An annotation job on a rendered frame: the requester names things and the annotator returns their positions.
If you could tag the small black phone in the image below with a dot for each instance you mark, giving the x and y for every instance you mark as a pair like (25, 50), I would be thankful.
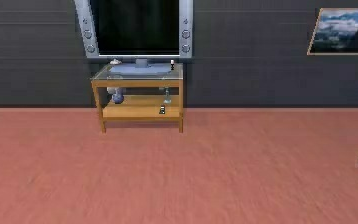
(162, 109)

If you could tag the pale green glass bottle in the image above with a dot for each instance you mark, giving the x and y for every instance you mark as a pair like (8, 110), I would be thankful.
(167, 96)

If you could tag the wooden glass-topped television stand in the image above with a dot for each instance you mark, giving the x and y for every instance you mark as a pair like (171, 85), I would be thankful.
(141, 110)

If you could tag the small black and white bottle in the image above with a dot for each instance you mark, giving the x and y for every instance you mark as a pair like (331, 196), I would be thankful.
(172, 64)

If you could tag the blue round vase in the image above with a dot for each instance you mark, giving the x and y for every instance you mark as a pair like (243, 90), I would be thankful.
(117, 97)

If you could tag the small white dish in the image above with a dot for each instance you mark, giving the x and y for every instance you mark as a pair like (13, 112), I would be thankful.
(115, 61)

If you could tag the silver flat television set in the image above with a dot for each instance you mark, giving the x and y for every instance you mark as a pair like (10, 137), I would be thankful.
(138, 26)

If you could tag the framed mountain landscape picture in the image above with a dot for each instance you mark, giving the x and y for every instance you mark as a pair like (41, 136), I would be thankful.
(345, 31)

